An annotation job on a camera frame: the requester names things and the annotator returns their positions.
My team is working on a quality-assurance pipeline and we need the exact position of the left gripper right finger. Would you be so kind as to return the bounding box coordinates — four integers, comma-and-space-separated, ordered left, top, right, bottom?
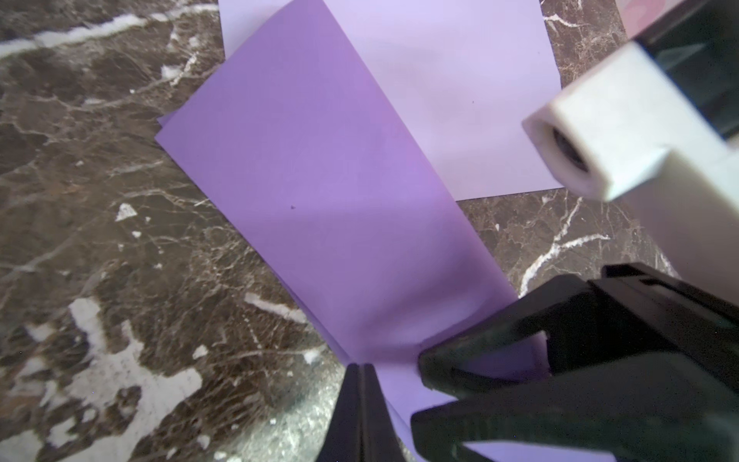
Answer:
361, 364, 405, 462

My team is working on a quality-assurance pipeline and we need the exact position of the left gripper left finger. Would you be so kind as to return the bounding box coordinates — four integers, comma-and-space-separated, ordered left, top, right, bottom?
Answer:
316, 364, 362, 462

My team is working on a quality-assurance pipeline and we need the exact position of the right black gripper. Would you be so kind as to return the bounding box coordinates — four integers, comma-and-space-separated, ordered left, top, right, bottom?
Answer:
411, 264, 738, 461

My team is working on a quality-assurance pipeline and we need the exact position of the dark purple paper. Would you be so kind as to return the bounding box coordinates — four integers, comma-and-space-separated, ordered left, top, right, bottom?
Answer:
154, 0, 616, 462

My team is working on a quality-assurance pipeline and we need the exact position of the light lilac paper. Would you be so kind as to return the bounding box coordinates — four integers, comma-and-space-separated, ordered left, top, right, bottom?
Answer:
215, 1, 560, 200

